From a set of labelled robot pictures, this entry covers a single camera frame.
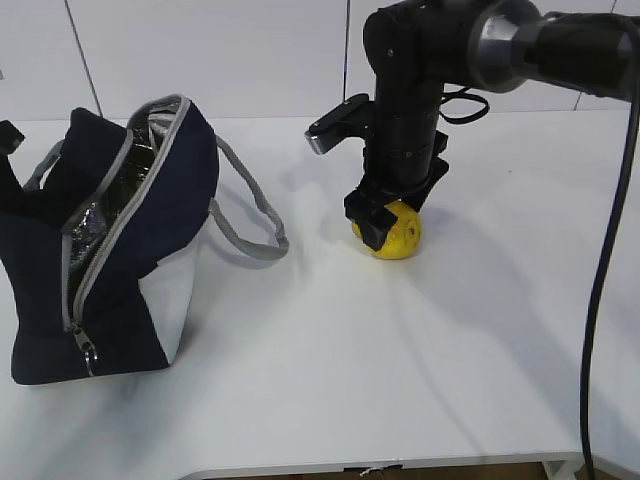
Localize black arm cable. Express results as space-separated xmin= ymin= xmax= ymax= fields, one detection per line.
xmin=439 ymin=84 xmax=640 ymax=480

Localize yellow lemon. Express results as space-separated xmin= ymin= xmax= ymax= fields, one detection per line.
xmin=350 ymin=200 xmax=422 ymax=260

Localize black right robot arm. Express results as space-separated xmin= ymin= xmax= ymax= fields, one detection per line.
xmin=345 ymin=1 xmax=639 ymax=250

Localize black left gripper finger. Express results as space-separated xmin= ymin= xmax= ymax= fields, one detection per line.
xmin=1 ymin=120 xmax=35 ymax=215

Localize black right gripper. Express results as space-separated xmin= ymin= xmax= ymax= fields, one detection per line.
xmin=344 ymin=130 xmax=449 ymax=250

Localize navy insulated lunch bag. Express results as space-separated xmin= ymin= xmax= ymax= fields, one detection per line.
xmin=1 ymin=95 xmax=289 ymax=386

